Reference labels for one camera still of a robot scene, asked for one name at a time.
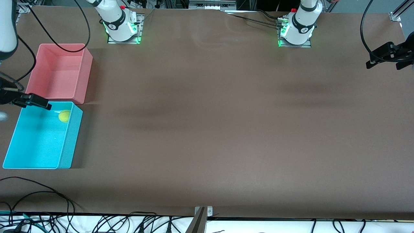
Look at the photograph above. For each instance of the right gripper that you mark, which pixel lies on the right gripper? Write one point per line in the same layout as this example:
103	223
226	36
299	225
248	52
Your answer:
4	95

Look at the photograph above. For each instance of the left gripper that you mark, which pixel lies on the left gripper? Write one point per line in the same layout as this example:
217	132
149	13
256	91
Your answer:
408	51

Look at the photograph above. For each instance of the yellow tennis ball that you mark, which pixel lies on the yellow tennis ball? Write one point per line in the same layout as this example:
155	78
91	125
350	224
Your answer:
64	116

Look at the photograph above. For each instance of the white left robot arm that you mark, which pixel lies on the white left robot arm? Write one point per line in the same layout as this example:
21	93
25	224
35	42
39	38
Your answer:
300	29

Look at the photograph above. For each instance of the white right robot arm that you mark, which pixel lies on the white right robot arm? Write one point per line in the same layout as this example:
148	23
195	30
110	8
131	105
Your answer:
118	26

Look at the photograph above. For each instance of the pink plastic bin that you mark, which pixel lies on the pink plastic bin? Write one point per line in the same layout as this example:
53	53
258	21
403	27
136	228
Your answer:
61	74

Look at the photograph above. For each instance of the blue plastic bin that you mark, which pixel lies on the blue plastic bin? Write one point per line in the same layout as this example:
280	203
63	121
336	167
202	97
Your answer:
38	142

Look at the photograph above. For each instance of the brown table cover sheet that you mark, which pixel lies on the brown table cover sheet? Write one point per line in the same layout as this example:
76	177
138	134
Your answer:
207	155

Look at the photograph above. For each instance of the grey metal box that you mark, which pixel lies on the grey metal box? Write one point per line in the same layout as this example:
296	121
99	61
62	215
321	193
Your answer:
207	5

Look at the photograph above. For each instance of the aluminium frame corner profile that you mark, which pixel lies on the aluminium frame corner profile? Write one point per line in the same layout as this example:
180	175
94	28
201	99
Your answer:
396	15

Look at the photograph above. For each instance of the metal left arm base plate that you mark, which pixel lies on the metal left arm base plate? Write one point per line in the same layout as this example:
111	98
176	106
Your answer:
309	44

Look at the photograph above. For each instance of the aluminium frame rail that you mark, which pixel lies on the aluminium frame rail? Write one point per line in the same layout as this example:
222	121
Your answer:
24	7

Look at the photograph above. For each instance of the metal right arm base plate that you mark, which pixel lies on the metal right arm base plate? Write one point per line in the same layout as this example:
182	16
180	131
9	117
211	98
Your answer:
139	32

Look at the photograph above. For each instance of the grey camera mount strut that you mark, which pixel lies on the grey camera mount strut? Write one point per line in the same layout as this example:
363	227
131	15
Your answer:
198	223

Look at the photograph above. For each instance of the metal clamp bracket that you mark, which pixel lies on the metal clamp bracket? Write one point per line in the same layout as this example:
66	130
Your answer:
209	211

